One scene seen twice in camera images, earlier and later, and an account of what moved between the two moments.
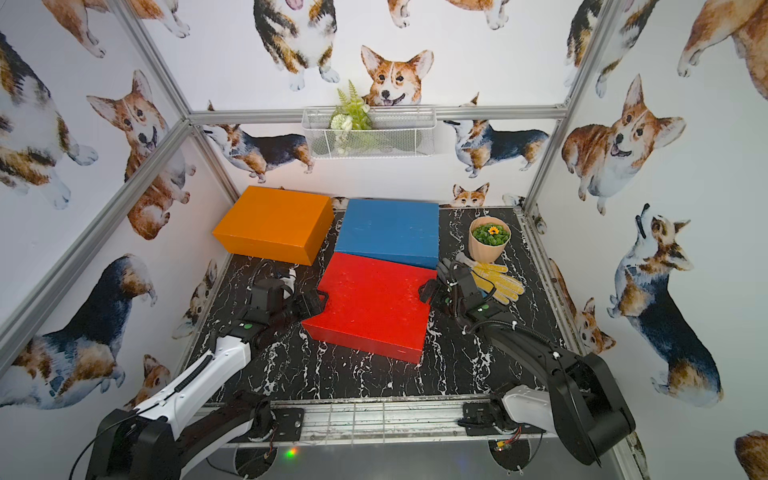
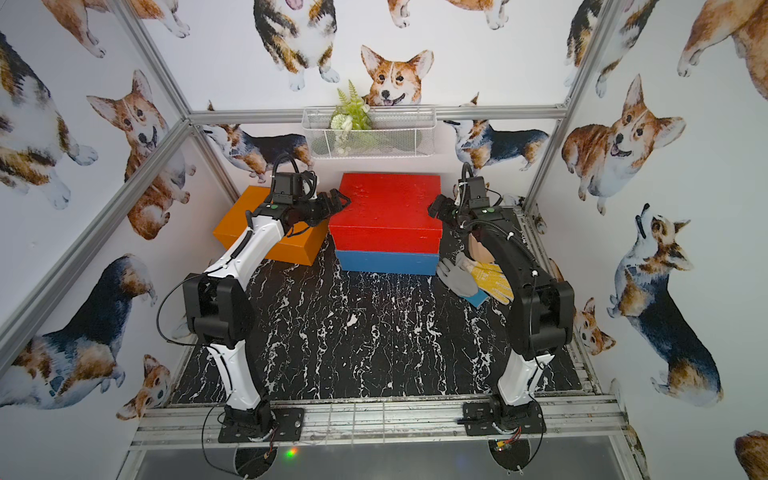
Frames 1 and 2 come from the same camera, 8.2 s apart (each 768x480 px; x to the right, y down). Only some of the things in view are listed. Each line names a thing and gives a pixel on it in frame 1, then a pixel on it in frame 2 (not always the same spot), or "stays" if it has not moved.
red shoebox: (373, 305) to (387, 213)
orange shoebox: (276, 225) stays
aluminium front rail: (402, 422) stays
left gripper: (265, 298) to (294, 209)
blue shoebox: (392, 230) to (388, 262)
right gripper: (431, 284) to (444, 213)
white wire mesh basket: (396, 132) stays
